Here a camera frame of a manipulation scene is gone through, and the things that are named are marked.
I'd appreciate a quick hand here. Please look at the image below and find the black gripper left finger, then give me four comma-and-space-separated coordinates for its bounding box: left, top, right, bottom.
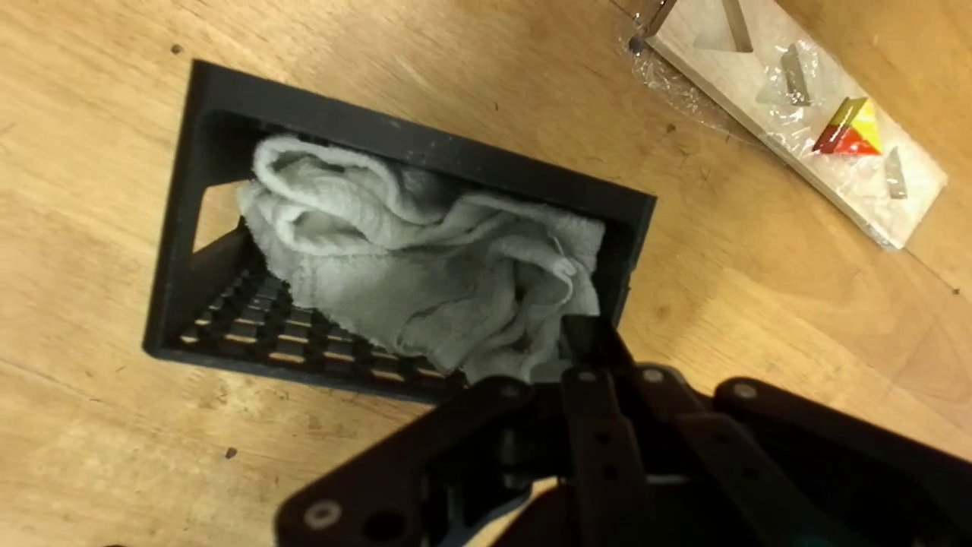
273, 312, 663, 547

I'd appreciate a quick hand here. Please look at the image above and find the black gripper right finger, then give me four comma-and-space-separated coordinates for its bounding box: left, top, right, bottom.
627, 362, 972, 547

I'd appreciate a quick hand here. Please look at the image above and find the white terry towel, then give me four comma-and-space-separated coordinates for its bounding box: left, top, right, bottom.
236, 134, 609, 388

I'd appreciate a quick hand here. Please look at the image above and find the black slotted plastic box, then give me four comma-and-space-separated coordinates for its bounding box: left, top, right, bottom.
140, 58, 659, 407

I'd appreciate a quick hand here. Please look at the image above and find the wooden shape puzzle board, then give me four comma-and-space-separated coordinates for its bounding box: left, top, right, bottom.
627, 0, 952, 255

